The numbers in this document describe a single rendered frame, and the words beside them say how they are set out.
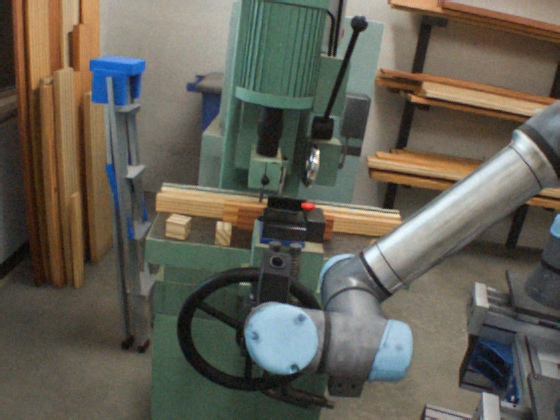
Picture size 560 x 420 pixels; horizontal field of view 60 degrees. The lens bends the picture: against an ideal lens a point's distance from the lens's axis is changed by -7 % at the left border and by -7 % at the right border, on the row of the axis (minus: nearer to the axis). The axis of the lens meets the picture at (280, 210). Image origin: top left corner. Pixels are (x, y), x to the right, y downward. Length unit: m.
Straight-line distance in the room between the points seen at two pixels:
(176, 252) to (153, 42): 2.61
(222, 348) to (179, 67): 2.59
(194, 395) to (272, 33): 0.88
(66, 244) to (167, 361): 1.39
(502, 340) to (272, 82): 0.89
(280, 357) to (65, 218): 2.06
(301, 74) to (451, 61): 2.58
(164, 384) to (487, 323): 0.85
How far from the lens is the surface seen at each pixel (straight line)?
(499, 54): 3.73
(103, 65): 1.89
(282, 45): 1.09
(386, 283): 0.70
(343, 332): 0.60
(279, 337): 0.56
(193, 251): 1.14
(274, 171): 1.18
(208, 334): 1.25
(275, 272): 0.77
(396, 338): 0.62
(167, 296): 1.20
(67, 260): 2.64
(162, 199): 1.27
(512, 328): 1.45
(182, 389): 1.36
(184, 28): 3.57
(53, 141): 2.43
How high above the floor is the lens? 1.40
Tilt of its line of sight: 22 degrees down
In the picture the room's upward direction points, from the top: 9 degrees clockwise
